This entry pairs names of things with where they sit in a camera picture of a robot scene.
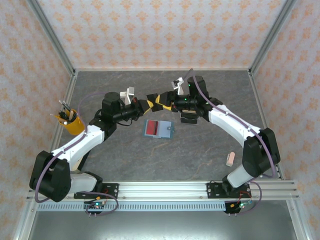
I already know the pink eraser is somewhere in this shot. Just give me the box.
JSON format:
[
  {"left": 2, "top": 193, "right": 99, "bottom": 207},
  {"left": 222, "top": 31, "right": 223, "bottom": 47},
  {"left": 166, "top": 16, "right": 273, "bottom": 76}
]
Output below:
[{"left": 225, "top": 151, "right": 236, "bottom": 167}]

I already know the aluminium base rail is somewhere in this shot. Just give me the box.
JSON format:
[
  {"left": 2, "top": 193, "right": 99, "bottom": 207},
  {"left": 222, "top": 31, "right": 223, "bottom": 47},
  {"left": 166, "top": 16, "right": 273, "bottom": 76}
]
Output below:
[{"left": 26, "top": 181, "right": 300, "bottom": 201}]

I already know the blue leather card holder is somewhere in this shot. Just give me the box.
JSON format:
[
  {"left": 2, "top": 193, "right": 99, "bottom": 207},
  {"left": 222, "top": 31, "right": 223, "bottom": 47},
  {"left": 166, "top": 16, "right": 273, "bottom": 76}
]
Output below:
[{"left": 141, "top": 119, "right": 175, "bottom": 140}]

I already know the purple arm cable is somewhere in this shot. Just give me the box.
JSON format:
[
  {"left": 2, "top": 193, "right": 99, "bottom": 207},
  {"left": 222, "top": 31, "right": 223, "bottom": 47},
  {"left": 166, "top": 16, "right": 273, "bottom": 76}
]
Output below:
[
  {"left": 34, "top": 92, "right": 119, "bottom": 217},
  {"left": 183, "top": 68, "right": 278, "bottom": 216}
]

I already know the aluminium frame post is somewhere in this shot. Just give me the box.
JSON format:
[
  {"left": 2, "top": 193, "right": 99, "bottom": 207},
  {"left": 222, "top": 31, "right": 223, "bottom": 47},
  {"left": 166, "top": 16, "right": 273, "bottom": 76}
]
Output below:
[
  {"left": 248, "top": 0, "right": 298, "bottom": 76},
  {"left": 26, "top": 0, "right": 77, "bottom": 76}
]

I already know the light wooden board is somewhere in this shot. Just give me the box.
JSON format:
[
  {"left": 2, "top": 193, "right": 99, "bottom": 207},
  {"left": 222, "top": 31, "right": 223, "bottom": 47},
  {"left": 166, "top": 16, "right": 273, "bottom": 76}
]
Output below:
[{"left": 71, "top": 149, "right": 85, "bottom": 173}]

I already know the yellow pen cup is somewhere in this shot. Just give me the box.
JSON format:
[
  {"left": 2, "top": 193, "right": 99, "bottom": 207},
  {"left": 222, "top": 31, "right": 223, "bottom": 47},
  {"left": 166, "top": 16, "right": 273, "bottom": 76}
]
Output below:
[{"left": 58, "top": 109, "right": 86, "bottom": 136}]

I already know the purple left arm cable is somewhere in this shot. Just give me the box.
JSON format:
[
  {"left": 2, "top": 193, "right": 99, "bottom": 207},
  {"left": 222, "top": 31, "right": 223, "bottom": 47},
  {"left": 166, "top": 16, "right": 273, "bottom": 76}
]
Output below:
[{"left": 34, "top": 92, "right": 119, "bottom": 217}]

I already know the red card with dark stripe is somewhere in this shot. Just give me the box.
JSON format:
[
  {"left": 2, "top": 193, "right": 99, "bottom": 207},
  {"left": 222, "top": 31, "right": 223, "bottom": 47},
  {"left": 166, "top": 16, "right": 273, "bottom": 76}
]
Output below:
[{"left": 146, "top": 120, "right": 160, "bottom": 137}]

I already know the slotted gray cable tray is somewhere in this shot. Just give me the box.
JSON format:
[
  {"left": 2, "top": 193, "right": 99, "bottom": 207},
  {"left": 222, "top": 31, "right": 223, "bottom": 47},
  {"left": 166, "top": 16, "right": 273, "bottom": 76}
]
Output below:
[{"left": 37, "top": 201, "right": 227, "bottom": 213}]

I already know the controller board with green light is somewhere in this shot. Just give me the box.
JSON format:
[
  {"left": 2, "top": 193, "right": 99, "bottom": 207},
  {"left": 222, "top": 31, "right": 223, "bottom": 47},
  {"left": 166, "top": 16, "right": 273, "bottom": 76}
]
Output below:
[
  {"left": 84, "top": 201, "right": 107, "bottom": 216},
  {"left": 224, "top": 201, "right": 253, "bottom": 215}
]

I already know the black pen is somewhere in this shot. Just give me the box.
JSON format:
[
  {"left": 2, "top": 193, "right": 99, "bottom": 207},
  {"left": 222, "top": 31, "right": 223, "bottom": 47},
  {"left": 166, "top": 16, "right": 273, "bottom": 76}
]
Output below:
[{"left": 59, "top": 109, "right": 72, "bottom": 122}]

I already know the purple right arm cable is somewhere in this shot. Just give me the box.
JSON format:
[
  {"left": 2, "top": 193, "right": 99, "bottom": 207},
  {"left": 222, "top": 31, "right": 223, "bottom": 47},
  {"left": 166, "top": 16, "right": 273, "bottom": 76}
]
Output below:
[{"left": 183, "top": 68, "right": 278, "bottom": 216}]

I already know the aluminium table edge rail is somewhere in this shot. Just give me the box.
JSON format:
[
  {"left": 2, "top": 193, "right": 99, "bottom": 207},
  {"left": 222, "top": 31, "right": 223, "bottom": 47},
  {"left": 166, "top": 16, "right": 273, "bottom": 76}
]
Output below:
[
  {"left": 12, "top": 71, "right": 79, "bottom": 240},
  {"left": 248, "top": 70, "right": 312, "bottom": 240},
  {"left": 74, "top": 66, "right": 251, "bottom": 73}
]

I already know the gray metal sheet panel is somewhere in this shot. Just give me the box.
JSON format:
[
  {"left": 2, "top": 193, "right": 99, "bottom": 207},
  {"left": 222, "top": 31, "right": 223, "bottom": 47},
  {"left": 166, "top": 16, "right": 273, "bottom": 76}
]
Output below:
[{"left": 26, "top": 211, "right": 300, "bottom": 240}]

